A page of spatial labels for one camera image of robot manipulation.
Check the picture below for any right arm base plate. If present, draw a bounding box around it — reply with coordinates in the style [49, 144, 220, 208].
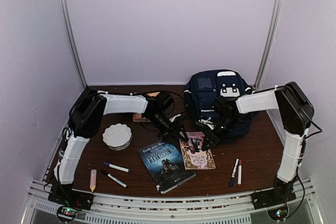
[251, 188, 296, 210]

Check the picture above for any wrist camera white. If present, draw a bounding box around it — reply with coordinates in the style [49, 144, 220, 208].
[195, 117, 216, 130]
[169, 114, 184, 123]

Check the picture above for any navy blue student backpack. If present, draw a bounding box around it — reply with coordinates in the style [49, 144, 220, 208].
[184, 69, 256, 141]

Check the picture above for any front aluminium rail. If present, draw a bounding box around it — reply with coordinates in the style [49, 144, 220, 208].
[18, 179, 327, 223]

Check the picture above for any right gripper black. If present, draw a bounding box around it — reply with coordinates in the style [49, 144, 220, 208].
[202, 116, 240, 152]

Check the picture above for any brown capped white marker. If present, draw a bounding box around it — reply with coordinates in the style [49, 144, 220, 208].
[237, 159, 242, 187]

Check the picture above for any pink glue tube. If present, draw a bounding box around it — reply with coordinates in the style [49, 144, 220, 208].
[89, 169, 97, 193]

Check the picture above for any left aluminium frame post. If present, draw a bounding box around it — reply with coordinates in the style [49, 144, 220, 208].
[60, 0, 87, 88]

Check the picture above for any white scalloped ceramic bowl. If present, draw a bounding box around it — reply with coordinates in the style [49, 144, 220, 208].
[102, 123, 132, 151]

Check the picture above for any purple capped white marker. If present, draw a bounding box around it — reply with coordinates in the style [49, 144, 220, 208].
[103, 162, 131, 173]

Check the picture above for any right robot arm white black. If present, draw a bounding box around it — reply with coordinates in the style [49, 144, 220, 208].
[201, 81, 314, 204]

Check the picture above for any pink illustrated paperback book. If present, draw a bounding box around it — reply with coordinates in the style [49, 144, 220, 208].
[180, 132, 216, 170]

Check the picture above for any circuit board with leds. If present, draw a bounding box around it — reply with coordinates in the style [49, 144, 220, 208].
[56, 206, 79, 222]
[267, 205, 289, 221]

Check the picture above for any right circuit board with leds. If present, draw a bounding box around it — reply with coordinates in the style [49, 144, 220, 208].
[267, 205, 289, 221]

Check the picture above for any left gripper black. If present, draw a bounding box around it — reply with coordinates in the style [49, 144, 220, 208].
[146, 112, 189, 147]

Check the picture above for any blue Wuthering Heights book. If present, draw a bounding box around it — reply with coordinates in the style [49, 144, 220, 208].
[138, 141, 196, 194]

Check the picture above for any orange paperback book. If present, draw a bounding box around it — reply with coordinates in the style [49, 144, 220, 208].
[133, 92, 160, 123]

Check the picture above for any black capped white marker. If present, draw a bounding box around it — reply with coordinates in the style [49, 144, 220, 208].
[100, 169, 129, 188]

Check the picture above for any right aluminium frame post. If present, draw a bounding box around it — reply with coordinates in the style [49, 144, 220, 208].
[254, 0, 284, 90]

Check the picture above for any blue capped white marker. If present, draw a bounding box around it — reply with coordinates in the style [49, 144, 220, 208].
[229, 158, 239, 187]

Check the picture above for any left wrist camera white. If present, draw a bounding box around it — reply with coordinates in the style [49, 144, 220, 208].
[169, 114, 184, 123]

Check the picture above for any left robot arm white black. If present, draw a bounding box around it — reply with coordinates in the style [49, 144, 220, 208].
[51, 88, 187, 205]

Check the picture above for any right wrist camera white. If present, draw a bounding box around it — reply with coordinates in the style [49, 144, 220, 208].
[195, 117, 216, 130]

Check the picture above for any aluminium frame post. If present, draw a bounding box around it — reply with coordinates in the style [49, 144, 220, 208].
[254, 0, 284, 90]
[60, 0, 87, 88]

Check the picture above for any left circuit board with leds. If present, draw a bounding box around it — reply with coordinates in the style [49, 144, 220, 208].
[56, 206, 79, 222]

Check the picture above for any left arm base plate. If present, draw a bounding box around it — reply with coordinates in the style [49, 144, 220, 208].
[48, 185, 93, 210]

